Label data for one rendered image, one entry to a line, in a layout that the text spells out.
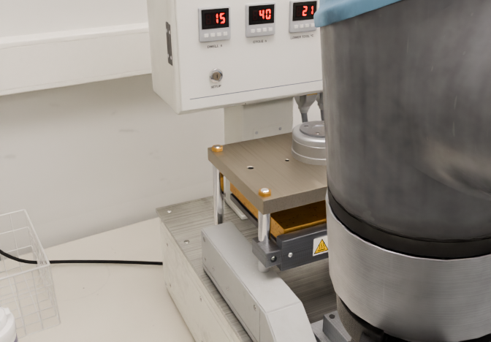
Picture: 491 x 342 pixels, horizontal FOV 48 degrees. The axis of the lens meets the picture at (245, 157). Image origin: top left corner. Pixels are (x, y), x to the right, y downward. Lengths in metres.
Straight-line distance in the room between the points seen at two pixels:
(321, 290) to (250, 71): 0.34
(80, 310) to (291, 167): 0.54
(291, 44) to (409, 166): 0.70
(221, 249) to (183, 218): 0.23
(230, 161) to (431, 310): 0.58
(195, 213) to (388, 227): 0.82
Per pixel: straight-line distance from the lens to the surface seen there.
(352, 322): 0.23
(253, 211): 0.77
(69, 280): 1.18
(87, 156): 1.25
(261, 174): 0.72
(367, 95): 0.16
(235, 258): 0.75
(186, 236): 0.93
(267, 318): 0.66
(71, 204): 1.29
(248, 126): 0.90
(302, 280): 0.83
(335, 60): 0.17
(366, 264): 0.20
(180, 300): 1.01
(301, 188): 0.69
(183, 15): 0.78
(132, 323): 1.05
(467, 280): 0.19
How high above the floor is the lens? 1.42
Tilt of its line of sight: 24 degrees down
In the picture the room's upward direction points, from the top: straight up
